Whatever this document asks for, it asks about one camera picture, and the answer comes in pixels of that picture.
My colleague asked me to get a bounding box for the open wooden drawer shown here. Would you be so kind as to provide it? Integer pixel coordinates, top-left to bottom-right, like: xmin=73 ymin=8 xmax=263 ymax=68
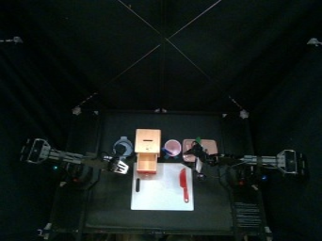
xmin=136 ymin=153 xmax=160 ymax=175

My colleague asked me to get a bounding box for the wooden drawer box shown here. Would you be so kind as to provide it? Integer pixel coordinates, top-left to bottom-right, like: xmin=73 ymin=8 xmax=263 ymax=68
xmin=134 ymin=128 xmax=162 ymax=155

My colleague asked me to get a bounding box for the pink square plate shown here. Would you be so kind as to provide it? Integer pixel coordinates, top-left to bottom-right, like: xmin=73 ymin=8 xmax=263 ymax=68
xmin=182 ymin=138 xmax=219 ymax=163

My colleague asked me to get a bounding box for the purple bowl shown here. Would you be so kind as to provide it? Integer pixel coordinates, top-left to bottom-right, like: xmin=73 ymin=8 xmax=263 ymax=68
xmin=162 ymin=138 xmax=183 ymax=158

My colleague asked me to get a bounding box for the blue grey cup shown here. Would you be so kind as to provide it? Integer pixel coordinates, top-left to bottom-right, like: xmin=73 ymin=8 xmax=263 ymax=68
xmin=112 ymin=136 xmax=135 ymax=158

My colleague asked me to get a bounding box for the red toy knife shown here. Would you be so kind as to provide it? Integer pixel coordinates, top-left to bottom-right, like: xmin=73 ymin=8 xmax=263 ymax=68
xmin=179 ymin=168 xmax=191 ymax=203

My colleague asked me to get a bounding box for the white cutting board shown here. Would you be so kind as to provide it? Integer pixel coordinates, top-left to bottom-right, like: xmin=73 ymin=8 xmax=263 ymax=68
xmin=130 ymin=162 xmax=195 ymax=212

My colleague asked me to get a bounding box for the white printed label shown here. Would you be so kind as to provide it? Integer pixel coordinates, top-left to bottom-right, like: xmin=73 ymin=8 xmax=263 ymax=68
xmin=232 ymin=201 xmax=265 ymax=230

